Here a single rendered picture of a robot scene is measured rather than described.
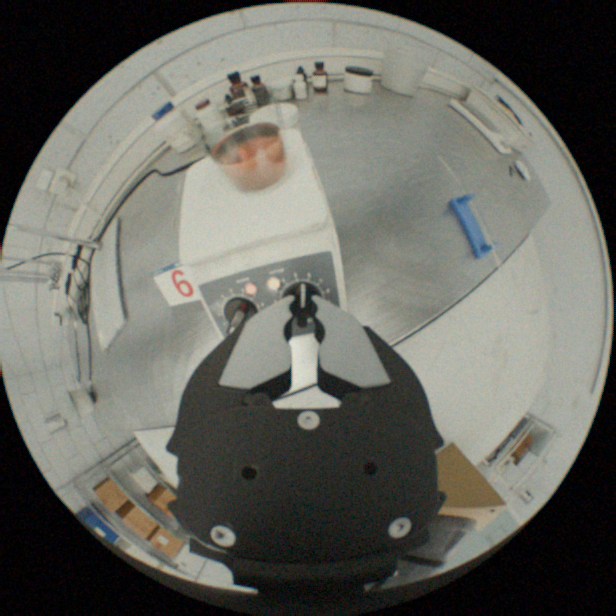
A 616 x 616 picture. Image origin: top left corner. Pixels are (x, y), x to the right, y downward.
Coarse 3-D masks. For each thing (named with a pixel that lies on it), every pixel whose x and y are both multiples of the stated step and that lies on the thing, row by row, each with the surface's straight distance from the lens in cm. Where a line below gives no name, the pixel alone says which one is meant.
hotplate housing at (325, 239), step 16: (288, 240) 14; (304, 240) 13; (320, 240) 14; (336, 240) 14; (224, 256) 15; (240, 256) 14; (256, 256) 14; (272, 256) 14; (288, 256) 14; (336, 256) 14; (192, 272) 17; (208, 272) 16; (224, 272) 15; (336, 272) 14; (304, 336) 17
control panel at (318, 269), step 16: (304, 256) 13; (320, 256) 14; (240, 272) 15; (256, 272) 14; (272, 272) 14; (288, 272) 14; (304, 272) 14; (320, 272) 14; (208, 288) 16; (224, 288) 16; (240, 288) 15; (256, 288) 15; (272, 288) 14; (320, 288) 14; (336, 288) 15; (208, 304) 17; (224, 304) 16; (256, 304) 15; (336, 304) 15; (224, 320) 17; (224, 336) 19
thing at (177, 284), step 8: (168, 272) 25; (176, 272) 24; (184, 272) 23; (160, 280) 26; (168, 280) 25; (176, 280) 24; (184, 280) 24; (168, 288) 26; (176, 288) 25; (184, 288) 24; (192, 288) 24; (168, 296) 27; (176, 296) 26; (184, 296) 25; (192, 296) 25
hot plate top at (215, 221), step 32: (192, 192) 18; (224, 192) 16; (288, 192) 14; (320, 192) 13; (192, 224) 16; (224, 224) 14; (256, 224) 13; (288, 224) 12; (320, 224) 12; (192, 256) 15
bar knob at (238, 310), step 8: (232, 304) 16; (240, 304) 15; (248, 304) 15; (224, 312) 16; (232, 312) 16; (240, 312) 14; (248, 312) 16; (256, 312) 15; (232, 320) 15; (240, 320) 14; (248, 320) 16; (232, 328) 15
